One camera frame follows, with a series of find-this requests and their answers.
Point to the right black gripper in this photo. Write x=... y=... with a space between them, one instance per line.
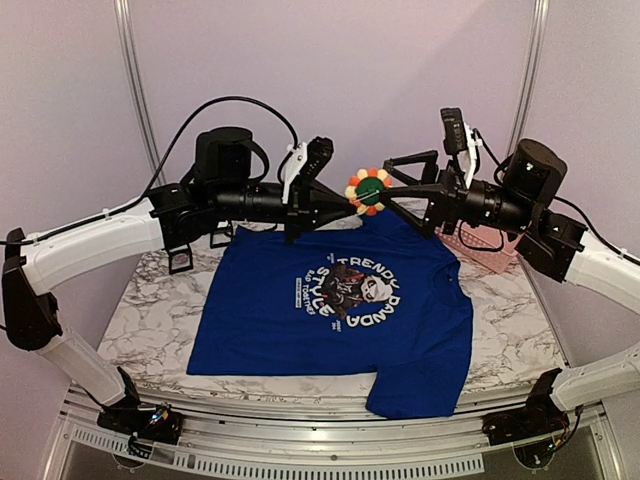
x=447 y=195

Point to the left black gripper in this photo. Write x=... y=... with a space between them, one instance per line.
x=303 y=208

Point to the orange yellow flower brooch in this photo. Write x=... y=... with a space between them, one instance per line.
x=364 y=190

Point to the blue printed t-shirt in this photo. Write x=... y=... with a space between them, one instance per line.
x=377 y=299

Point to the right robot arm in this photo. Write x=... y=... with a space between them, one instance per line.
x=553 y=244

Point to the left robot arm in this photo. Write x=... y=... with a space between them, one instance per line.
x=219 y=187

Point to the black brooch display box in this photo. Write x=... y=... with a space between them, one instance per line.
x=221 y=237

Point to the pink plastic basket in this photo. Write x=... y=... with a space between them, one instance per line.
x=487 y=247

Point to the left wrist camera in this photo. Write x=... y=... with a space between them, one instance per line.
x=304 y=162

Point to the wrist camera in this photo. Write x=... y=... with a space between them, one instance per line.
x=461 y=143
x=304 y=162

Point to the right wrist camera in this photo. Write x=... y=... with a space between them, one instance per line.
x=461 y=143

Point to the right aluminium frame post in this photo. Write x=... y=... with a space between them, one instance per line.
x=532 y=62

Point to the aluminium frame post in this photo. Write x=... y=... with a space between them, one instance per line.
x=532 y=62
x=133 y=73

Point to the left aluminium frame post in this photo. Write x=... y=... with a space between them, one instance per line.
x=133 y=73

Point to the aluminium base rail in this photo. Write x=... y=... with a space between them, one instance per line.
x=261 y=437

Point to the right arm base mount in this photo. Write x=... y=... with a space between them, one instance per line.
x=532 y=419

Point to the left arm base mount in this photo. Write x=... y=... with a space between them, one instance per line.
x=153 y=422

